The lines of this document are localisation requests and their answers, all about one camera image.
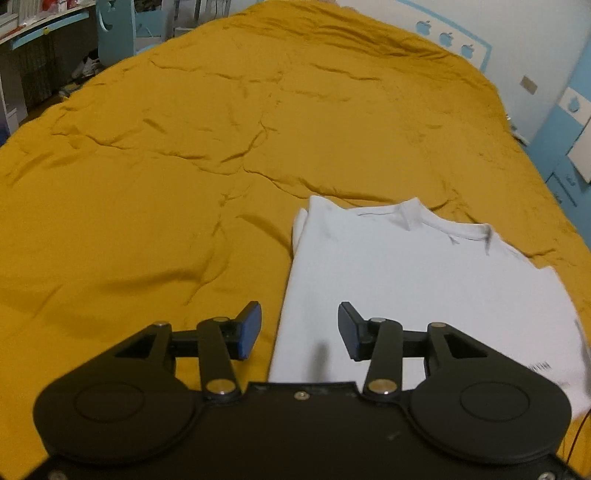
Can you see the white wardrobe door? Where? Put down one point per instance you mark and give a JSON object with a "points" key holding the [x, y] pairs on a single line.
{"points": [[582, 159]]}

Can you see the mustard yellow quilt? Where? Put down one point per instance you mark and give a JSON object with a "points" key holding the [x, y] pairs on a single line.
{"points": [[161, 161]]}

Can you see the white sneakers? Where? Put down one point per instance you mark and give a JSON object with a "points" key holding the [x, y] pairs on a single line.
{"points": [[87, 67]]}

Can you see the light blue chair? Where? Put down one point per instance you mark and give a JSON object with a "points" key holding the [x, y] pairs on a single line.
{"points": [[115, 41]]}

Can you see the white printed sweatshirt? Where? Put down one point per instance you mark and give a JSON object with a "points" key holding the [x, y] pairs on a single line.
{"points": [[415, 277]]}

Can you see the white blue headboard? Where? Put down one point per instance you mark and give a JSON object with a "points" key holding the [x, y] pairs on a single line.
{"points": [[415, 16]]}

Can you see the yellow black book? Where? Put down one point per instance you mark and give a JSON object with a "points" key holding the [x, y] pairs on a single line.
{"points": [[65, 91]]}

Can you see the wall switch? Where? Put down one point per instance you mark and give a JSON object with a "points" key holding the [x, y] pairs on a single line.
{"points": [[529, 84]]}

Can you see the blue white wardrobe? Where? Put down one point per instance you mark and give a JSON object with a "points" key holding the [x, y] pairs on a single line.
{"points": [[561, 138]]}

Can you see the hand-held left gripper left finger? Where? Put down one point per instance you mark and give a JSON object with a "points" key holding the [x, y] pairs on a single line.
{"points": [[247, 331]]}

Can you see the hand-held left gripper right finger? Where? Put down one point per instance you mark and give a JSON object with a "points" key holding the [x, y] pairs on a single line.
{"points": [[352, 331]]}

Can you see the white blue desk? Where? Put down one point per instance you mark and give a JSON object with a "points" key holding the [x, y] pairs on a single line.
{"points": [[27, 37]]}

